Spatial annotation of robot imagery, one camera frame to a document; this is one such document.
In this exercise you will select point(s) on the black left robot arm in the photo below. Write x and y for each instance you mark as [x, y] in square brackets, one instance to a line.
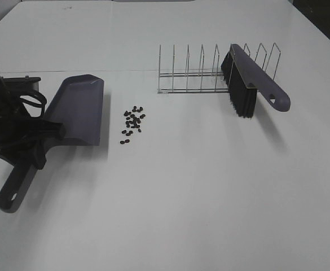
[20, 103]

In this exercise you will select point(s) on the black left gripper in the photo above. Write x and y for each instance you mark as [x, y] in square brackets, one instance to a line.
[20, 138]

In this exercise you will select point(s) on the pile of coffee beans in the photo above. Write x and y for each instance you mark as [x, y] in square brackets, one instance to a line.
[133, 120]

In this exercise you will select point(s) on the metal wire rack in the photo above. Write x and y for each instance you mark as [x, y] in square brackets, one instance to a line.
[181, 73]

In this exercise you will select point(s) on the purple plastic dustpan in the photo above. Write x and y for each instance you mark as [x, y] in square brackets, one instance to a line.
[78, 105]

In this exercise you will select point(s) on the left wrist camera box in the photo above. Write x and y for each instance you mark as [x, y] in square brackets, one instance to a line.
[22, 83]

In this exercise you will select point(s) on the purple brush black bristles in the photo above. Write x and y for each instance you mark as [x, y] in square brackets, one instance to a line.
[245, 79]

